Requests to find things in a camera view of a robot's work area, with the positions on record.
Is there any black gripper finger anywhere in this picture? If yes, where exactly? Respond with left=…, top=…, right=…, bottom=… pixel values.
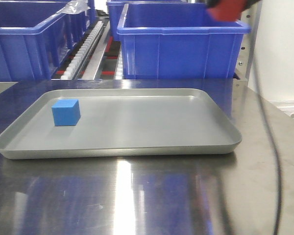
left=242, top=0, right=260, bottom=11
left=205, top=0, right=220, bottom=8

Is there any blue plastic bin left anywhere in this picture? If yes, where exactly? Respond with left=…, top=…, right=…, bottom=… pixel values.
left=0, top=0, right=87, bottom=82

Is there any clear plastic sheet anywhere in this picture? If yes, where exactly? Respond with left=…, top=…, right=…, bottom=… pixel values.
left=58, top=0, right=90, bottom=15

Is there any blue plastic bin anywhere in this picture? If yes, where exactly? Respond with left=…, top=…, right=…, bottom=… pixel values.
left=117, top=2, right=251, bottom=79
left=0, top=0, right=87, bottom=82

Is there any black cable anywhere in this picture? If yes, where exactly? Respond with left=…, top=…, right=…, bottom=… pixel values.
left=220, top=61, right=285, bottom=235

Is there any perforated metal shelf post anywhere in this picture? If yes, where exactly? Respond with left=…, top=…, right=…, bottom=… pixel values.
left=235, top=2, right=262, bottom=81

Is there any blue plastic bin right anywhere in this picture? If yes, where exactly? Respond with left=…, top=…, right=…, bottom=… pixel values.
left=117, top=2, right=251, bottom=79

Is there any blue bin rear right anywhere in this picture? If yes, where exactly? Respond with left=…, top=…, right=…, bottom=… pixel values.
left=106, top=0, right=187, bottom=42

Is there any red cube block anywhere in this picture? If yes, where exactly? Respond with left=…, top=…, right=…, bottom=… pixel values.
left=207, top=0, right=243, bottom=22

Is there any grey metal tray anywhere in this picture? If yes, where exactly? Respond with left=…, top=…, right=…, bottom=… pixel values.
left=0, top=88, right=242, bottom=160

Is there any blue cube block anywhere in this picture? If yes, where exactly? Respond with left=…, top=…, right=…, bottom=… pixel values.
left=51, top=99, right=81, bottom=126

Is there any white roller conveyor rail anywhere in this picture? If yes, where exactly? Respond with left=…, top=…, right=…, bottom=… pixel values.
left=60, top=21, right=104, bottom=80

